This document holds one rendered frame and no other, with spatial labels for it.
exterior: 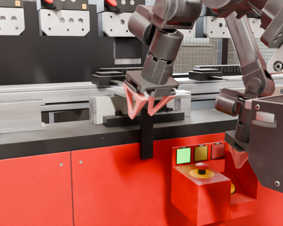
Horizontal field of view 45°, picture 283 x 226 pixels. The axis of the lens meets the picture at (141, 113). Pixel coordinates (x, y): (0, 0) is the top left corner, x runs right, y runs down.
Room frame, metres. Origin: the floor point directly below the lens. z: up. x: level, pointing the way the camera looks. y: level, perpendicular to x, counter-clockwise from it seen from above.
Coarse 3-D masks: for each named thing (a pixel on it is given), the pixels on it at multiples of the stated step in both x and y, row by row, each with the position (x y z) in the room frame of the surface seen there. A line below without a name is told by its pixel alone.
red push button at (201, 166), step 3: (201, 162) 0.95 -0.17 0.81; (195, 165) 0.94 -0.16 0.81; (198, 165) 0.93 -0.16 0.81; (201, 165) 0.93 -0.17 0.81; (204, 165) 0.93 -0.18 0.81; (207, 165) 0.93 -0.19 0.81; (198, 168) 0.92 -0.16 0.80; (201, 168) 0.92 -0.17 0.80; (204, 168) 0.92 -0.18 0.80; (207, 168) 0.92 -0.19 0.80; (198, 171) 0.94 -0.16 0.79; (201, 171) 0.93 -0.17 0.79; (204, 171) 0.93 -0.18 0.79
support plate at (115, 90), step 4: (108, 88) 1.17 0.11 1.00; (112, 88) 1.17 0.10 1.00; (116, 88) 1.17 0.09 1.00; (112, 92) 1.12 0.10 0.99; (116, 92) 1.09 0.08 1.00; (120, 92) 1.06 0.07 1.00; (124, 92) 1.06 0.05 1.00; (144, 92) 1.06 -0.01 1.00; (180, 92) 1.06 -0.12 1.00; (124, 96) 1.02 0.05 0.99; (148, 96) 0.97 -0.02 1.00; (160, 96) 0.98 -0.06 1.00; (176, 96) 1.00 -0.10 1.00; (180, 96) 1.00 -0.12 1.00; (184, 96) 1.01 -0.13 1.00; (188, 96) 1.02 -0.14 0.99; (148, 100) 0.96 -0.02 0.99
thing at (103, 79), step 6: (96, 72) 1.45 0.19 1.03; (102, 72) 1.44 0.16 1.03; (108, 72) 1.44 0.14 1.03; (114, 72) 1.44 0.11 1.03; (120, 72) 1.44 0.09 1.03; (96, 78) 1.41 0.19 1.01; (102, 78) 1.38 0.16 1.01; (108, 78) 1.39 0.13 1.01; (114, 78) 1.40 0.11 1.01; (120, 78) 1.42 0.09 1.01; (96, 84) 1.41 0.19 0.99; (102, 84) 1.38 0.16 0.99; (108, 84) 1.39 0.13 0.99; (114, 84) 1.40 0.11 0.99; (120, 84) 1.27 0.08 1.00
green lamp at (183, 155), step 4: (188, 148) 1.01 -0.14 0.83; (180, 152) 1.00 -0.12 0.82; (184, 152) 1.01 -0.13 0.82; (188, 152) 1.02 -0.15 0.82; (180, 156) 1.00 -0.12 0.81; (184, 156) 1.01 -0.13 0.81; (188, 156) 1.02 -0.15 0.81; (180, 160) 1.00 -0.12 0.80; (184, 160) 1.01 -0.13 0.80; (188, 160) 1.02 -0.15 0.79
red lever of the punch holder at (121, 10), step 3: (108, 0) 1.13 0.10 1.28; (111, 0) 1.13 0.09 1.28; (114, 0) 1.13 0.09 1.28; (108, 3) 1.14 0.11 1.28; (111, 3) 1.13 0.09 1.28; (114, 3) 1.13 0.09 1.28; (114, 6) 1.14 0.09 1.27; (117, 6) 1.14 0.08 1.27; (117, 9) 1.15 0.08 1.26; (120, 9) 1.14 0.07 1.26; (123, 9) 1.14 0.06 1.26; (117, 12) 1.16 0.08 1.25; (120, 12) 1.14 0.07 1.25; (123, 12) 1.14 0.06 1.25
